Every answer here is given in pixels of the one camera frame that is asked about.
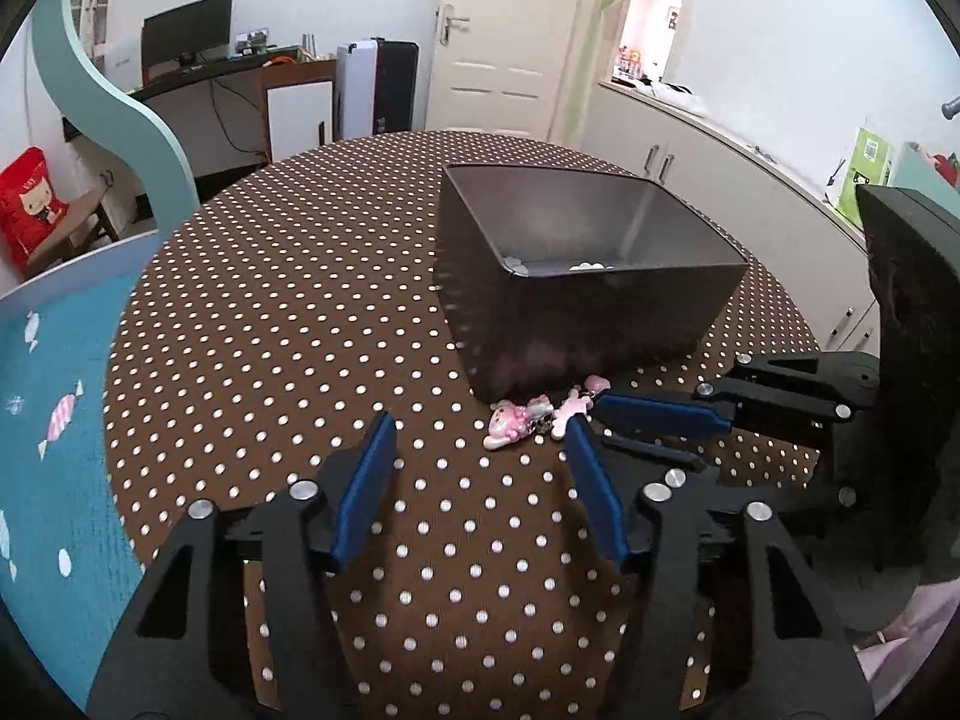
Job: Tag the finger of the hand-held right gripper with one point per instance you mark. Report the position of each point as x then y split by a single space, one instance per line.
660 414
795 514

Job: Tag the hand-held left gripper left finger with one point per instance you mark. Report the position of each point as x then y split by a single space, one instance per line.
367 487

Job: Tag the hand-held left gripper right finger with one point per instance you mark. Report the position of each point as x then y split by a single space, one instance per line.
592 487

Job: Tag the pink bow keyring charm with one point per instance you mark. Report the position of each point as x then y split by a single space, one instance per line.
571 411

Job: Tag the pink kitty charm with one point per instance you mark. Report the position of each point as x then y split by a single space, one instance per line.
506 424

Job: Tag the dark grey rectangular box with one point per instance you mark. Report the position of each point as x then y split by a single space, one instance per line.
570 330

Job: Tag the white bead jewelry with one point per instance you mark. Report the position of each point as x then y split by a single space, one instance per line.
586 266

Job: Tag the pink clothing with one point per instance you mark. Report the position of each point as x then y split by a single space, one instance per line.
892 652

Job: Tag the brown polka dot tablecloth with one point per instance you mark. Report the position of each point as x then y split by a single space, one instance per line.
285 330

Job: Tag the green printed box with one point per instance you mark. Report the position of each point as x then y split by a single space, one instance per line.
866 165

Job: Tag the white counter cabinet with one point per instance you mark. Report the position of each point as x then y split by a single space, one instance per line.
720 165

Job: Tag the white cloth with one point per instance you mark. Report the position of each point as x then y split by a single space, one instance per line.
679 99

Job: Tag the blue candy print blanket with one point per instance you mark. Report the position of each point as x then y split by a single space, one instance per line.
52 405

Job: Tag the small figurines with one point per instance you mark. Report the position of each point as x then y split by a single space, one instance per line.
630 66

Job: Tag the wooden cabinet with white door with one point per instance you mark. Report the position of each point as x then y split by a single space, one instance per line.
296 120

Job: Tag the white panel door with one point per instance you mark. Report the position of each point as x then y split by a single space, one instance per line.
510 52

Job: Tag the wooden chair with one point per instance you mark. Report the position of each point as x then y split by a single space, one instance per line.
79 221

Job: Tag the teal curved panel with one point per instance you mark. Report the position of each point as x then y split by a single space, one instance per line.
127 127

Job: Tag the red cartoon bag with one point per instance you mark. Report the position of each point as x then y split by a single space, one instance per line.
26 210

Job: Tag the dark wooden desk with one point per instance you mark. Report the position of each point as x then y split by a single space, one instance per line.
172 82

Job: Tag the small box on desk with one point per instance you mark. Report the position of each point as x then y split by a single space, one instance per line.
253 41

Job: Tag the black computer monitor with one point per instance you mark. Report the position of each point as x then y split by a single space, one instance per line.
187 34

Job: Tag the grey metal rail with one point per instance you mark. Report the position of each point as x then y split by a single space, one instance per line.
952 106

